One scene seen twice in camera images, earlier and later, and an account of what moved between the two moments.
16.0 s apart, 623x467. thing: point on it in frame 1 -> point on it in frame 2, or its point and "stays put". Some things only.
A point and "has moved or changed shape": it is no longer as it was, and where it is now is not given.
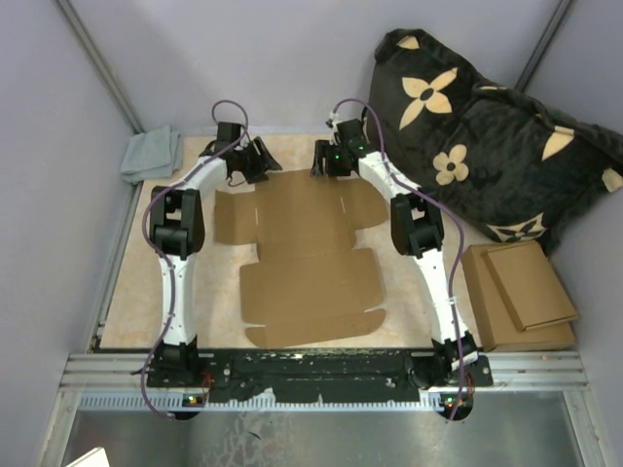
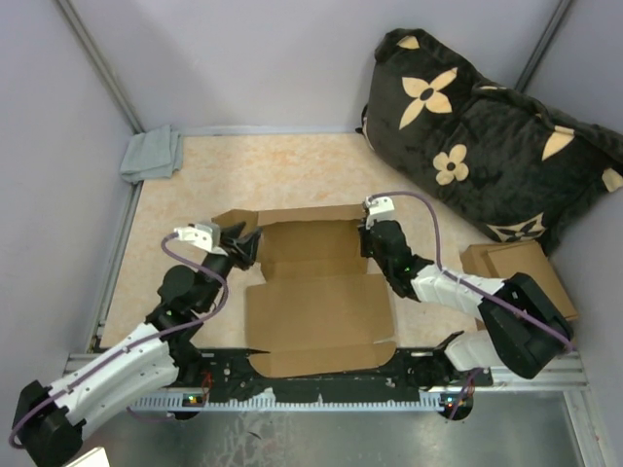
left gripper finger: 254,169 -> 246,249
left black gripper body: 245,151 -> 231,255
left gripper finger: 270,162 -> 232,233
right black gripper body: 337,167 -> 367,243
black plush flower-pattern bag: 509,163 stays put
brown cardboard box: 311,284 has moved or changed shape
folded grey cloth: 152,155 stays put
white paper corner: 96,457 stays put
